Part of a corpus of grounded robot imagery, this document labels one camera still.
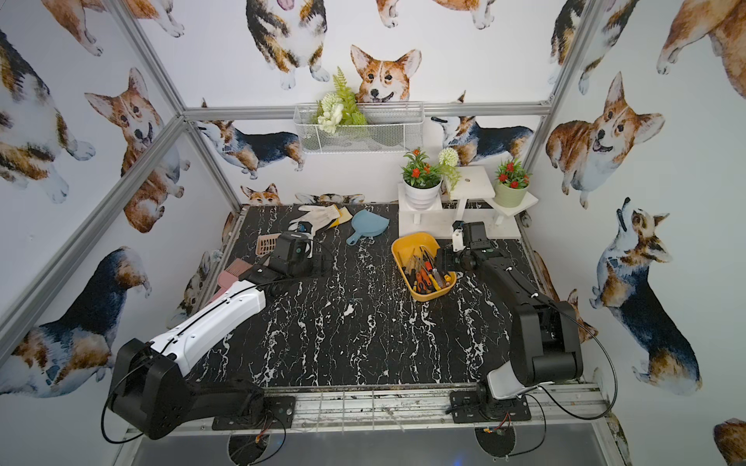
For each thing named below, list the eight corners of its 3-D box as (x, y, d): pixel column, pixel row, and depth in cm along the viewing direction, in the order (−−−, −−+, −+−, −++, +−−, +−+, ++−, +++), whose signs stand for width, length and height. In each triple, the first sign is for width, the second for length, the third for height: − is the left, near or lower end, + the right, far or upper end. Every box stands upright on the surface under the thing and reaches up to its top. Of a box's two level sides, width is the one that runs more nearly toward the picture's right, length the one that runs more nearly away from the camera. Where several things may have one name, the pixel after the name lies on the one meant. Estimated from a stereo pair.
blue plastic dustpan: (339, 239, 113) (338, 235, 111) (363, 212, 122) (362, 208, 120) (367, 253, 109) (367, 248, 107) (389, 224, 118) (389, 219, 116)
